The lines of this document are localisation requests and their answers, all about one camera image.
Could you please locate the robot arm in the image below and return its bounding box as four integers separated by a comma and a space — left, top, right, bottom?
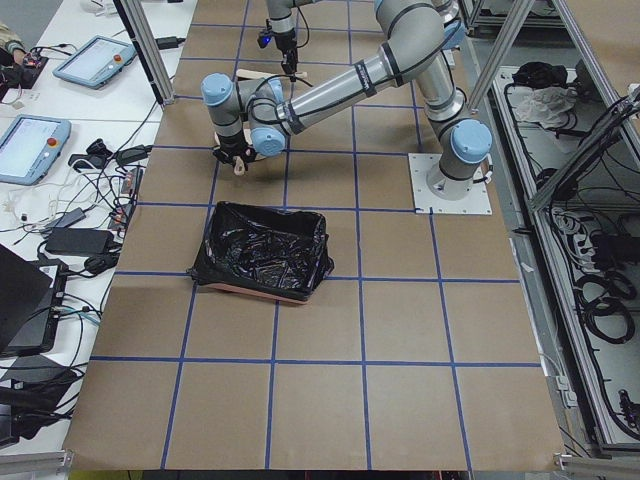
201, 1, 492, 195
258, 0, 298, 75

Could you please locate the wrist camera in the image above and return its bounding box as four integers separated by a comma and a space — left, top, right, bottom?
257, 27, 273, 49

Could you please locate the teach pendant upper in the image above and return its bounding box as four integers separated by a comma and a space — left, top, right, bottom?
53, 36, 137, 89

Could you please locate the aluminium frame post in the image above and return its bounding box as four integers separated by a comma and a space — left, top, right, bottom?
113, 0, 175, 107

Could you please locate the teach pendant lower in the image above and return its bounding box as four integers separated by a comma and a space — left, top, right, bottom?
1, 114, 71, 186

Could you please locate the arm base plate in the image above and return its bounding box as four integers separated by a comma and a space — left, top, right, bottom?
408, 153, 492, 215

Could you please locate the bin with black bag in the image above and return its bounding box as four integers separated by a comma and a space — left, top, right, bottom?
188, 201, 334, 303

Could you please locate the black power adapter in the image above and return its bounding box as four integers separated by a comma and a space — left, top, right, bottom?
45, 228, 114, 256

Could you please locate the teach pendant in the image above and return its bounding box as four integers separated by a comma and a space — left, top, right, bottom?
53, 36, 137, 89
1, 114, 71, 186

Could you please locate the black laptop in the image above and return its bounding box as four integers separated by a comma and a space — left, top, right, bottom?
1, 246, 69, 358

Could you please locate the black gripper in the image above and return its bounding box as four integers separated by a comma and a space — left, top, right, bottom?
212, 144, 258, 166
273, 29, 298, 75

